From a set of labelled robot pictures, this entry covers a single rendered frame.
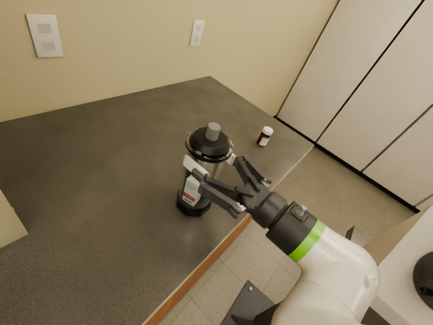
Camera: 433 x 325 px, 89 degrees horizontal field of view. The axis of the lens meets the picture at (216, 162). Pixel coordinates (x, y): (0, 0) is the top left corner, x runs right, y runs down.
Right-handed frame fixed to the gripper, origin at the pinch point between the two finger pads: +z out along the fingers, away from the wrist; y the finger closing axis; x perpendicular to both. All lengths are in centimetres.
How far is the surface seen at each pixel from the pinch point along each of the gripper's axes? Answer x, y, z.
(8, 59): 1, 19, 59
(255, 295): 112, -42, -40
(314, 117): 78, -245, 20
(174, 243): 18.5, 11.8, -6.0
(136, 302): 18.5, 25.5, -10.3
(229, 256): 113, -48, -12
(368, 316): 19, -12, -52
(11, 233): 15.2, 36.0, 15.8
